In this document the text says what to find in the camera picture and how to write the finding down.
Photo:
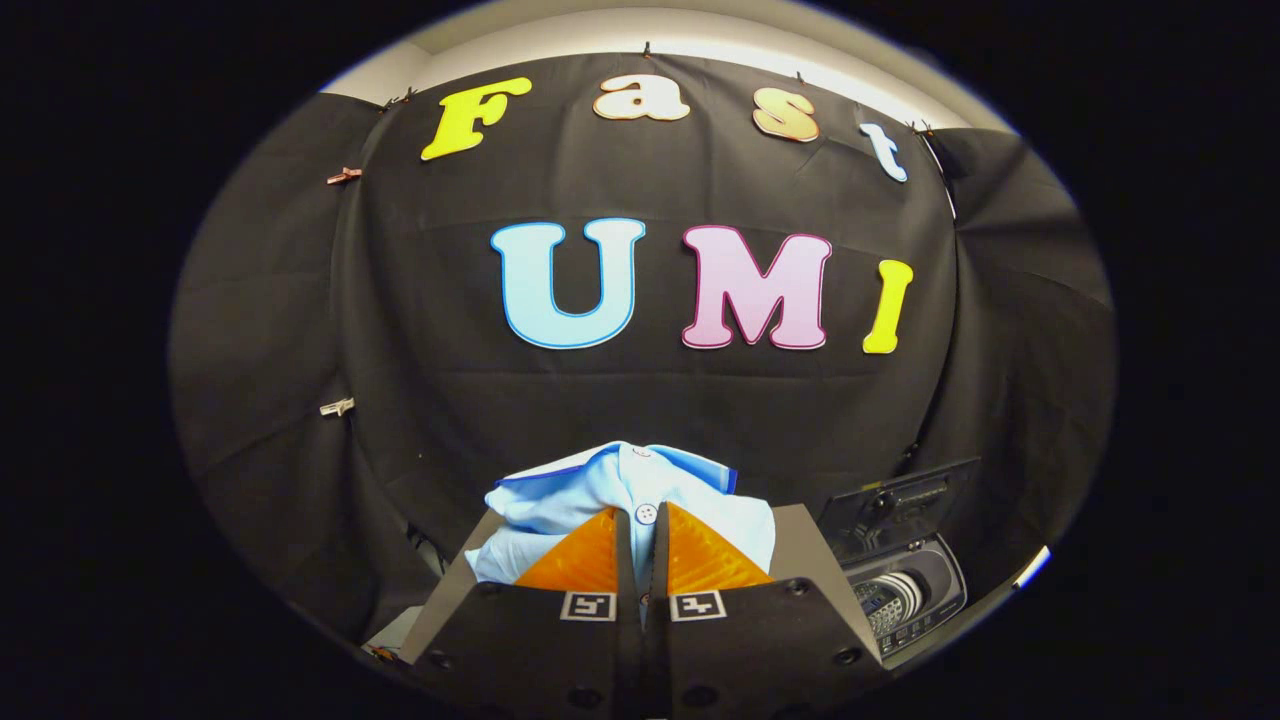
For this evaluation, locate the glass washing machine lid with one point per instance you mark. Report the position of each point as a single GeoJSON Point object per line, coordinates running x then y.
{"type": "Point", "coordinates": [900, 505]}

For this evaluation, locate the silver clip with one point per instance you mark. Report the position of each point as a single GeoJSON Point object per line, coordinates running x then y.
{"type": "Point", "coordinates": [337, 407]}

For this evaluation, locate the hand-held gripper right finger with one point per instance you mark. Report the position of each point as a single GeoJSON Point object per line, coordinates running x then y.
{"type": "Point", "coordinates": [740, 655]}

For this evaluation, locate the copper clip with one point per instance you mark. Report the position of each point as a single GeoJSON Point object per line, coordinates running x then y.
{"type": "Point", "coordinates": [343, 176]}

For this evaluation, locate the light blue polo shirt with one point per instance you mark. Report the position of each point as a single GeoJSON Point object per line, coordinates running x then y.
{"type": "Point", "coordinates": [590, 495]}

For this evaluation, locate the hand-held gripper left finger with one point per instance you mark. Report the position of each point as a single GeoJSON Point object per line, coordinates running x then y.
{"type": "Point", "coordinates": [560, 660]}

